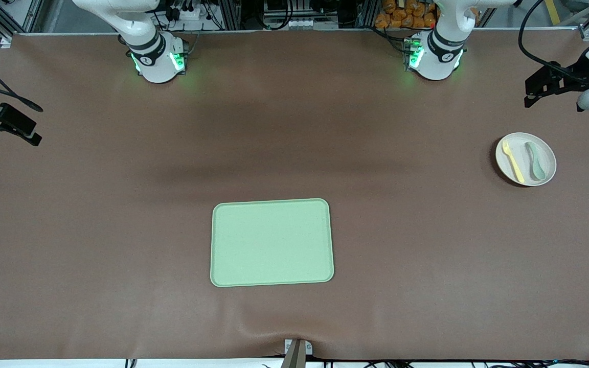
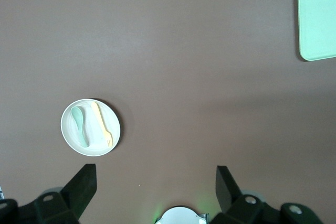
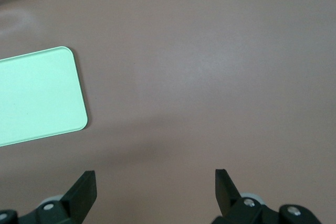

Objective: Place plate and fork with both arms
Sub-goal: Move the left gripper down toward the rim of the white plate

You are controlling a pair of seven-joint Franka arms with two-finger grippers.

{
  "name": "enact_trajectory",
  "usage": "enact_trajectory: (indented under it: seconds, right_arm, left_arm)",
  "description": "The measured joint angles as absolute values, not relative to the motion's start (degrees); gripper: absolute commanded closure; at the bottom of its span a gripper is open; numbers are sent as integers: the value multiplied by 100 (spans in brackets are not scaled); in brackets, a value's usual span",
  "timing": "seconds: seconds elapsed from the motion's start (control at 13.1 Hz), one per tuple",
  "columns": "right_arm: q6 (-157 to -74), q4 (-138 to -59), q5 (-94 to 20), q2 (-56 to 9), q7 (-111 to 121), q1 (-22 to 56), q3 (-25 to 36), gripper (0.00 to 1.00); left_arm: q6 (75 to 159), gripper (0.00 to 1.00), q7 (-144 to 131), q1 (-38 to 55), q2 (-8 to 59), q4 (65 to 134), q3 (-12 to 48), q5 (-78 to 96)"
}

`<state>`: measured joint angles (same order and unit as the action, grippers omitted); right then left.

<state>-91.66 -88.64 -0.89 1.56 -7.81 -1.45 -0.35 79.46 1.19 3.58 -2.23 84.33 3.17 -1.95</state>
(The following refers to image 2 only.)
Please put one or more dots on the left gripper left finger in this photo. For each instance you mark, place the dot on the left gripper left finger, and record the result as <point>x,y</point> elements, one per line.
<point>73,197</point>

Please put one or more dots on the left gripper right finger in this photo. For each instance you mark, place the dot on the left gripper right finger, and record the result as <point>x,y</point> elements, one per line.
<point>228,195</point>

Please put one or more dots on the round cream plate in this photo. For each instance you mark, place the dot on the round cream plate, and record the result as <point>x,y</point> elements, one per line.
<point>93,129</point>

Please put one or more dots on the yellow plastic fork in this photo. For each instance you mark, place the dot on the yellow plastic fork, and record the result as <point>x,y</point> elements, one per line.
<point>101,121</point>

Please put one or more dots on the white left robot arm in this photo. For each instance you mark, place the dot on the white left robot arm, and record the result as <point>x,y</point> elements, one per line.
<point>181,216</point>

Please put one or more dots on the mint green plastic spoon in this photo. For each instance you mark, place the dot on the mint green plastic spoon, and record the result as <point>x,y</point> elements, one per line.
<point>77,115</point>

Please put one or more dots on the brown table cover mat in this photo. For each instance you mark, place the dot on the brown table cover mat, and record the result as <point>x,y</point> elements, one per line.
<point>183,77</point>

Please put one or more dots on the light green rectangular tray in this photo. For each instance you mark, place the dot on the light green rectangular tray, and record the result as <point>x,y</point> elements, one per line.
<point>317,11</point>

